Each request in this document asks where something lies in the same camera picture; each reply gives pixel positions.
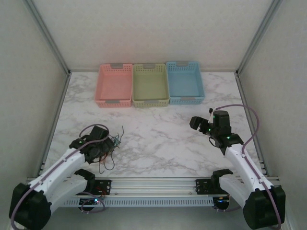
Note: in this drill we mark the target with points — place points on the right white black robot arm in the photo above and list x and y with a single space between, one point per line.
242 165

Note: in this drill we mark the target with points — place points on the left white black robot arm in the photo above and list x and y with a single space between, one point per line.
60 170

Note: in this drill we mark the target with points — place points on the blue plastic basket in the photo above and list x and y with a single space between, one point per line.
184 82

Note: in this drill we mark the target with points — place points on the pink plastic basket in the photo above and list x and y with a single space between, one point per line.
114 83

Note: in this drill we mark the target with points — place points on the green plastic basket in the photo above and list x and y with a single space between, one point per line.
149 83

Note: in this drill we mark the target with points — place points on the controller circuit board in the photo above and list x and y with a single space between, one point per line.
91 202
223 202

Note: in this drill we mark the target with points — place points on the aluminium side rail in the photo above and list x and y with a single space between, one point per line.
244 95
55 119

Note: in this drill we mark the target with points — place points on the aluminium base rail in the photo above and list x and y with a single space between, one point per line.
153 187

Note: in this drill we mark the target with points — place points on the aluminium frame post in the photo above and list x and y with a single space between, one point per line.
49 36
257 36

